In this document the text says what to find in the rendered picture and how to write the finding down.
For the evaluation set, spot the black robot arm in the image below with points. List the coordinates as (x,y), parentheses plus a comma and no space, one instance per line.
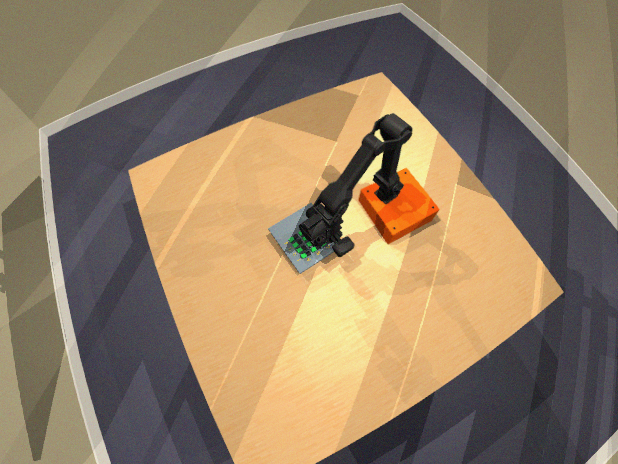
(336,197)

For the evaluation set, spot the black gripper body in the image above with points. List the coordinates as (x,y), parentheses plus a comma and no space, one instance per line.
(341,246)

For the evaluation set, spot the light grey switch panel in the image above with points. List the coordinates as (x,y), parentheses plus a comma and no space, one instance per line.
(297,248)

